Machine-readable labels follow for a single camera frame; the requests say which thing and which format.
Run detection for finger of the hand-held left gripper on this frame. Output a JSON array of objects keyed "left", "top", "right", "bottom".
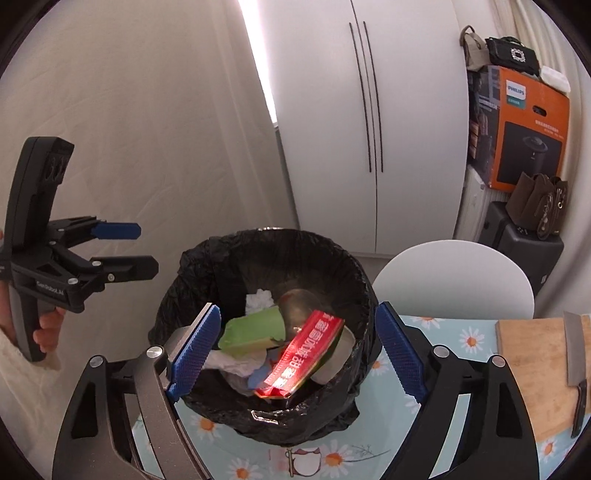
[
  {"left": 48, "top": 216, "right": 141, "bottom": 252},
  {"left": 55, "top": 244, "right": 160, "bottom": 310}
]

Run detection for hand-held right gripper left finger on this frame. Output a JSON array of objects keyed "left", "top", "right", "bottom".
[{"left": 53, "top": 302, "right": 222, "bottom": 480}]

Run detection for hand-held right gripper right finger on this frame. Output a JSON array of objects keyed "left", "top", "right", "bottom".
[{"left": 375, "top": 301, "right": 539, "bottom": 480}]

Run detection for white tissue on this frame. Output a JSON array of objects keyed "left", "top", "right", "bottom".
[{"left": 203, "top": 288, "right": 278, "bottom": 393}]

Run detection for trash bin with black bag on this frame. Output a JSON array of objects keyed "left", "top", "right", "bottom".
[{"left": 148, "top": 227, "right": 383, "bottom": 446}]

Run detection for green and red snack packet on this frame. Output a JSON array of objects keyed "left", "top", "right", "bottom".
[{"left": 254, "top": 309, "right": 347, "bottom": 400}]

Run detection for person's left hand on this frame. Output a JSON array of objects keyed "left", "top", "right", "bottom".
[{"left": 33, "top": 308, "right": 65, "bottom": 354}]

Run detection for light blue daisy tablecloth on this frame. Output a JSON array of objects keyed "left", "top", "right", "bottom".
[{"left": 131, "top": 314, "right": 591, "bottom": 480}]

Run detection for white round chair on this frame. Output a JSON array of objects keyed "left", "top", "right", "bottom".
[{"left": 372, "top": 240, "right": 535, "bottom": 320}]

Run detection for wooden cutting board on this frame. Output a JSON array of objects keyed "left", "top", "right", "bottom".
[{"left": 495, "top": 314, "right": 591, "bottom": 444}]

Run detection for black suitcase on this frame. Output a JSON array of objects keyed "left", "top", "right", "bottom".
[{"left": 478, "top": 200, "right": 565, "bottom": 298}]

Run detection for brown suede bag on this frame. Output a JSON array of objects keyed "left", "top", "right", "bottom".
[{"left": 505, "top": 172, "right": 568, "bottom": 241}]

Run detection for white wardrobe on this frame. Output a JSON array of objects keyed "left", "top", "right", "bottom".
[{"left": 240, "top": 0, "right": 472, "bottom": 259}]

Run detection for orange and black cardboard box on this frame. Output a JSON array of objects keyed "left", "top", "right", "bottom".
[{"left": 468, "top": 65, "right": 571, "bottom": 192}]

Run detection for beige handbag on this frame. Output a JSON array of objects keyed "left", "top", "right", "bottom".
[{"left": 459, "top": 25, "right": 490, "bottom": 72}]

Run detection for white pouch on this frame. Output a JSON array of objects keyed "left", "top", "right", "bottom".
[{"left": 539, "top": 65, "right": 571, "bottom": 97}]

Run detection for black patterned handbag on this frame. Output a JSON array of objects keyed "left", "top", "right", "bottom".
[{"left": 484, "top": 36, "right": 541, "bottom": 77}]

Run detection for kitchen knife black handle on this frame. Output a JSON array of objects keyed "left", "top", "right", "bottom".
[{"left": 562, "top": 311, "right": 589, "bottom": 439}]

